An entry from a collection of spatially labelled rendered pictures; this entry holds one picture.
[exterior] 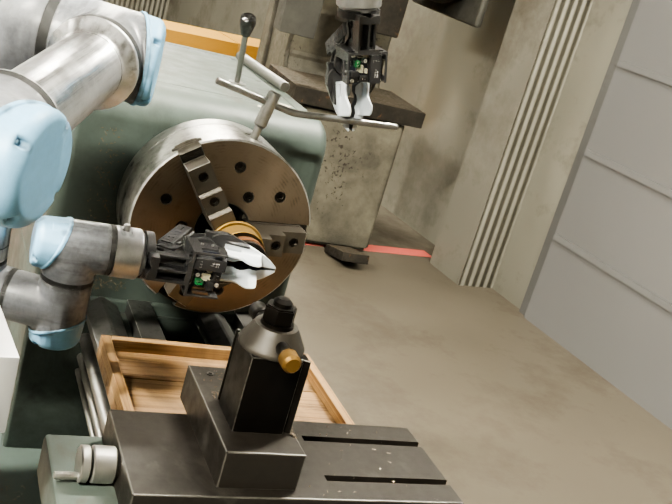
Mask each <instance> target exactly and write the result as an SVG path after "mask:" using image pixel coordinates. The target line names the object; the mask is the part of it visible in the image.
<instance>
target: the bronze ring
mask: <svg viewBox="0 0 672 504"><path fill-rule="evenodd" d="M215 231H225V232H228V233H231V234H233V235H235V236H236V237H238V238H240V239H241V240H243V241H244V242H246V243H247V244H249V245H250V246H252V247H253V248H255V249H256V250H258V251H259V252H261V253H262V254H264V255H265V256H266V257H267V255H266V252H265V247H264V244H263V241H262V237H261V235H260V233H259V232H258V231H257V229H256V228H255V227H253V226H252V225H250V224H249V223H246V222H242V221H232V222H228V223H225V224H223V225H221V226H220V227H218V228H217V229H216V230H215ZM226 261H227V260H226ZM227 262H230V263H232V264H234V265H235V266H243V265H248V264H246V263H245V262H243V261H236V262H231V261H227Z"/></svg>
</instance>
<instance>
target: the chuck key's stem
mask: <svg viewBox="0 0 672 504"><path fill-rule="evenodd" d="M280 97H281V95H280V93H278V92H276V91H274V90H271V89H270V90H269V91H268V93H267V95H266V99H267V101H266V103H265V104H262V106H261V108H260V110H259V112H258V115H257V117H256V119H255V121H254V123H255V127H254V129H253V131H252V133H251V135H250V136H249V137H250V138H252V139H254V140H257V141H258V138H259V136H260V134H261V131H262V129H264V128H266V126H267V124H268V122H269V120H270V118H271V116H272V114H273V112H274V109H275V107H276V105H277V103H278V101H279V99H280Z"/></svg>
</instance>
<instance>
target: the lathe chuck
mask: <svg viewBox="0 0 672 504"><path fill-rule="evenodd" d="M251 133H252V132H250V131H247V130H245V129H242V128H239V127H235V126H230V125H223V124H206V125H198V126H194V127H190V128H186V129H183V130H180V131H178V132H176V133H173V134H171V135H169V136H168V137H166V138H164V139H163V140H161V141H160V142H158V143H157V144H155V145H154V146H153V147H152V148H151V149H149V150H148V151H147V152H146V153H145V154H144V155H143V156H142V158H141V159H140V160H139V161H138V163H137V164H136V165H135V167H134V168H133V170H132V171H131V173H130V175H129V177H128V179H127V181H126V184H125V186H124V189H123V192H122V196H121V201H120V208H119V222H120V226H124V224H126V223H128V224H130V225H131V227H133V228H139V229H142V230H143V231H144V230H147V231H153V232H155V235H156V244H157V241H158V240H159V239H160V238H161V237H163V236H164V235H165V234H167V233H168V232H169V231H171V230H172V229H173V228H175V227H176V226H177V225H179V224H181V225H185V226H188V227H192V228H194V230H193V231H194V232H195V227H196V223H197V221H198V219H199V217H200V216H201V214H202V213H203V212H202V210H201V207H200V205H199V202H198V200H197V198H196V195H195V193H194V190H193V188H192V185H191V183H190V181H189V178H188V176H187V173H186V171H185V168H184V166H183V163H182V161H181V159H180V156H179V154H178V152H177V150H178V149H180V148H183V147H185V146H187V145H190V144H192V143H195V142H199V143H200V145H201V147H202V150H203V152H204V155H205V156H206V157H207V158H208V160H209V161H210V162H211V165H212V167H213V170H214V173H215V175H216V178H217V180H218V183H219V185H220V187H221V188H222V190H223V192H224V194H225V197H226V199H227V202H228V204H231V205H234V206H235V213H234V216H235V219H236V221H238V220H239V214H241V212H243V213H244V215H245V218H246V219H247V220H249V221H260V222H273V223H286V224H299V225H310V205H309V200H308V196H307V193H306V190H305V188H304V185H303V183H302V181H301V179H300V178H299V176H298V174H297V173H296V171H295V170H294V169H293V168H292V167H291V165H290V164H289V163H288V162H287V161H286V160H285V159H284V158H283V157H282V156H281V155H280V154H279V153H278V152H277V151H276V150H275V149H274V148H273V147H272V146H271V145H270V144H269V143H268V142H266V141H265V140H264V139H262V138H261V137H259V138H258V139H259V140H260V141H261V142H259V141H257V140H254V139H252V138H250V137H248V136H246V135H245V134H247V135H251ZM195 233H197V232H195ZM301 256H302V254H294V253H282V257H273V256H269V258H268V259H269V260H270V261H271V262H272V263H273V264H274V266H275V267H276V268H275V272H274V273H273V274H271V275H269V276H267V277H265V278H262V279H259V280H256V287H255V288H254V289H245V288H243V287H241V286H239V285H237V284H233V283H231V284H228V285H226V286H224V287H221V288H218V289H212V291H215V293H216V295H217V297H218V299H208V298H201V297H193V299H192V300H191V301H190V302H189V303H188V305H187V306H186V307H185V306H184V305H182V304H180V303H179V302H177V301H176V303H175V302H172V304H173V305H174V306H176V307H179V308H181V309H185V310H188V311H193V312H199V313H222V312H228V311H233V310H237V309H240V308H243V307H246V306H248V305H251V304H252V303H253V302H256V301H259V300H261V299H262V298H264V297H266V296H267V295H268V294H270V293H271V292H273V291H274V290H275V289H276V288H277V287H279V286H280V285H281V284H282V283H283V282H284V281H285V280H286V278H287V277H288V276H289V275H290V274H291V272H292V271H293V270H294V268H295V267H296V265H297V263H298V262H299V260H300V258H301ZM142 281H143V282H144V283H145V284H146V286H147V287H148V288H149V289H150V290H151V291H152V292H153V293H155V294H156V293H157V292H158V291H159V290H160V289H161V287H162V286H163V285H164V284H165V282H159V281H151V280H146V279H142Z"/></svg>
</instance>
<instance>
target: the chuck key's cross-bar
mask: <svg viewBox="0 0 672 504"><path fill-rule="evenodd" d="M215 83H216V84H217V85H220V86H222V87H224V88H227V89H229V90H231V91H234V92H236V93H238V94H241V95H243V96H245V97H248V98H250V99H252V100H255V101H257V102H259V103H262V104H265V103H266V101H267V99H266V97H264V96H261V95H259V94H257V93H254V92H252V91H250V90H247V89H245V88H243V87H241V86H238V85H236V84H234V83H231V82H229V81H227V80H224V79H222V78H220V77H217V78H216V80H215ZM275 109H276V110H278V111H280V112H282V113H285V114H287V115H290V116H293V117H298V118H305V119H313V120H321V121H328V122H336V123H343V124H351V125H358V126H366V127H373V128H381V129H389V130H397V129H398V124H396V123H388V122H381V121H373V120H366V119H359V118H351V117H342V116H336V115H329V114H322V113H314V112H307V111H299V110H294V109H291V108H289V107H287V106H284V105H282V104H280V103H277V105H276V107H275Z"/></svg>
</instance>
